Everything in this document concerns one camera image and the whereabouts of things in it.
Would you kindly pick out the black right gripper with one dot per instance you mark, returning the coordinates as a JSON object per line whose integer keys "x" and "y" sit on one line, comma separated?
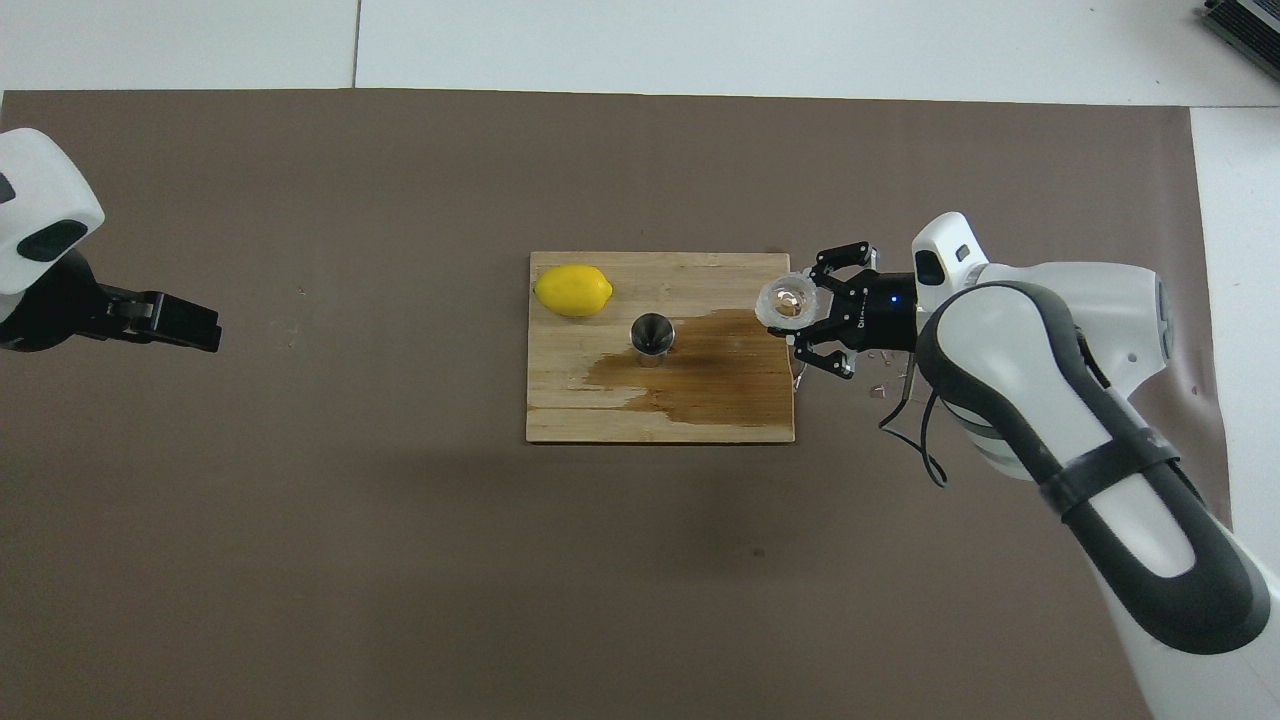
{"x": 880, "y": 312}

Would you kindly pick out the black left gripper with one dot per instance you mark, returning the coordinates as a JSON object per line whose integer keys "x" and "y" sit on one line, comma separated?
{"x": 50, "y": 310}

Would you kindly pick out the steel double jigger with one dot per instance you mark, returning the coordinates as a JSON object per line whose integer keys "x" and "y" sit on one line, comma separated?
{"x": 652, "y": 333}

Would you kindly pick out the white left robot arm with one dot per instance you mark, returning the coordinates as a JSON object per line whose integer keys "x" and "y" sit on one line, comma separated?
{"x": 40, "y": 190}

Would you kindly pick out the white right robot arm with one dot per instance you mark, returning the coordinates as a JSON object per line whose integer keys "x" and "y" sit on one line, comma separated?
{"x": 1050, "y": 380}

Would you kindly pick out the wooden cutting board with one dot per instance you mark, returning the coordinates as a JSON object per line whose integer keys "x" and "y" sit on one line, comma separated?
{"x": 720, "y": 400}

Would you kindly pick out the yellow lemon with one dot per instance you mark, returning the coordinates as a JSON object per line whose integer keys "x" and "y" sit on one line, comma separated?
{"x": 572, "y": 290}

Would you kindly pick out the brown paper table mat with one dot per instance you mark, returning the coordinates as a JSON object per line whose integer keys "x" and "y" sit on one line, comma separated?
{"x": 500, "y": 560}

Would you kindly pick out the black device at corner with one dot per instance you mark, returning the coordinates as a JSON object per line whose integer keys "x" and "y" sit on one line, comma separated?
{"x": 1245, "y": 22}

